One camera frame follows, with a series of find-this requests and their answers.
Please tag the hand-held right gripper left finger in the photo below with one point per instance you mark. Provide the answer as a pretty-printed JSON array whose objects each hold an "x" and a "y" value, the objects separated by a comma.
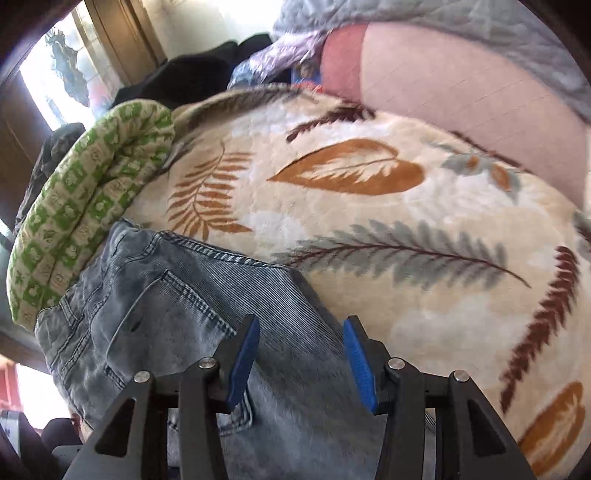
[{"x": 241, "y": 364}]

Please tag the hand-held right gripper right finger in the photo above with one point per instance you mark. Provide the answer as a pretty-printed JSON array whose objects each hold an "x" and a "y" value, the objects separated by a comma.
[{"x": 362, "y": 364}]

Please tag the blue denim pants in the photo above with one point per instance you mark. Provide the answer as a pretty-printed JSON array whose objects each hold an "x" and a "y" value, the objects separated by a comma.
[{"x": 184, "y": 300}]

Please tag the cream leaf-print blanket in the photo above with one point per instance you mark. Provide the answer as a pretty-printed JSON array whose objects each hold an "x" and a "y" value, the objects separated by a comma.
[{"x": 369, "y": 221}]

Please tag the green patterned quilt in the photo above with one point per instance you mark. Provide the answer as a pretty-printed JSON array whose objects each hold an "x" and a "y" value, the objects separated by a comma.
[{"x": 92, "y": 198}]

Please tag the dark grey garment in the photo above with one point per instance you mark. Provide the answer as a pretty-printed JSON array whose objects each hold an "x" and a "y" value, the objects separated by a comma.
[{"x": 51, "y": 157}]

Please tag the blue printed packet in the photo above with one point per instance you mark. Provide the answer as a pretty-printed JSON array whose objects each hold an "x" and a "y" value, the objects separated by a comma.
[{"x": 305, "y": 74}]

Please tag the black clothing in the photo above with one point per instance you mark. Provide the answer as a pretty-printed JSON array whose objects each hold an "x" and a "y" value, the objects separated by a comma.
[{"x": 184, "y": 74}]

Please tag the window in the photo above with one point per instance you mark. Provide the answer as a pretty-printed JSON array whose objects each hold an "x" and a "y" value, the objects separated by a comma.
[{"x": 46, "y": 78}]

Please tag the grey quilted pillow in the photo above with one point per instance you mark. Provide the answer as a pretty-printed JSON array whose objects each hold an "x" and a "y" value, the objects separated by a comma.
[{"x": 461, "y": 18}]

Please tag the wooden door frame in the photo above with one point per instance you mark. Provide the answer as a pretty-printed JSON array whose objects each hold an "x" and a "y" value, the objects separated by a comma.
[{"x": 129, "y": 32}]

